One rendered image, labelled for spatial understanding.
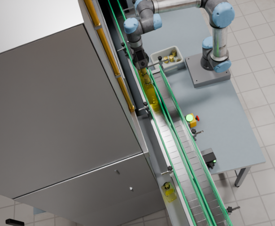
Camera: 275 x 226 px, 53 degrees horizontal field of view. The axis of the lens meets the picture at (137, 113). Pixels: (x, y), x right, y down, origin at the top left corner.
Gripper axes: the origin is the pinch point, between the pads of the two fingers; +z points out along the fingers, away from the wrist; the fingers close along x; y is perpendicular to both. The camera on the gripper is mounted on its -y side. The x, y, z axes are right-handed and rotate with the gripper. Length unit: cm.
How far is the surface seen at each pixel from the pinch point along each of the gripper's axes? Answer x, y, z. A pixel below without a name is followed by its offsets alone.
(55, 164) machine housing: 48, -60, -40
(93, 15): 14, -39, -80
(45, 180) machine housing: 57, -60, -28
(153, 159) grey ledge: 14, -46, 29
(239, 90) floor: -92, 24, 118
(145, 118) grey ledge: 9.0, -16.6, 29.5
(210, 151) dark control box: -21, -52, 34
